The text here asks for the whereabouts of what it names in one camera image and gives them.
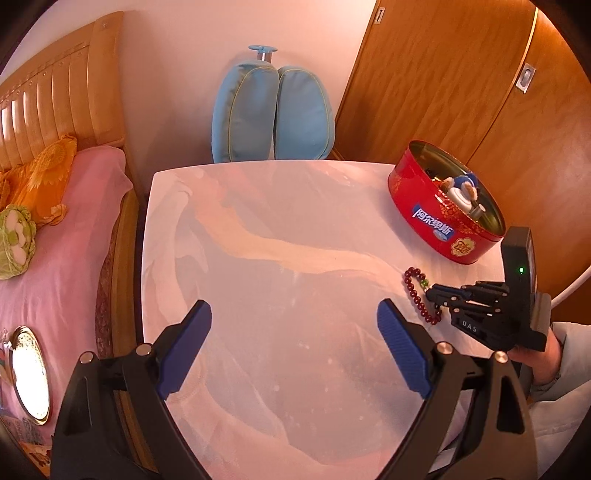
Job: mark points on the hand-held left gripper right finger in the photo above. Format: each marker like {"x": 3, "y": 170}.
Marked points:
{"x": 404, "y": 350}

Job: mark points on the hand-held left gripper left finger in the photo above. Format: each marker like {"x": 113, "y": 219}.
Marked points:
{"x": 184, "y": 350}

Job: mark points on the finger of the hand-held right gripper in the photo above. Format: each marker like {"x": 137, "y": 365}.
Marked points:
{"x": 445, "y": 290}
{"x": 457, "y": 308}

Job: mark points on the red oval tin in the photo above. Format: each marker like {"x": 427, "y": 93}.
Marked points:
{"x": 415, "y": 198}

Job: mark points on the blue plush doll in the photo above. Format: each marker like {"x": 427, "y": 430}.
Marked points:
{"x": 461, "y": 187}

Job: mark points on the person's right forearm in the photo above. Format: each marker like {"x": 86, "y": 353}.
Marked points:
{"x": 575, "y": 360}

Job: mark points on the person's right hand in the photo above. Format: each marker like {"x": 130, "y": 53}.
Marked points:
{"x": 540, "y": 364}

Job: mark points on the white curved tube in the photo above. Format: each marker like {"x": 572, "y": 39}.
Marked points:
{"x": 572, "y": 286}

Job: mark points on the silver metal tube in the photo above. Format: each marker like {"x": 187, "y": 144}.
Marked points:
{"x": 478, "y": 211}

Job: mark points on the pink bed sheet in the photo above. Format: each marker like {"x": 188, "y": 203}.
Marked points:
{"x": 69, "y": 277}

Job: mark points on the green plush toy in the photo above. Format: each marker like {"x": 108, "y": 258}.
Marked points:
{"x": 16, "y": 244}

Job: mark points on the wooden wardrobe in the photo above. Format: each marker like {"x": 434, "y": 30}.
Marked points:
{"x": 438, "y": 83}

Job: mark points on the orange pillow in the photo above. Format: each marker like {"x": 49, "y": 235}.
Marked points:
{"x": 41, "y": 180}

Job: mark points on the blue padded chair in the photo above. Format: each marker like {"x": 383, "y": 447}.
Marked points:
{"x": 258, "y": 110}

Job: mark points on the wooden bed headboard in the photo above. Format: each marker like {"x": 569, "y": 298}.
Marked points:
{"x": 55, "y": 92}

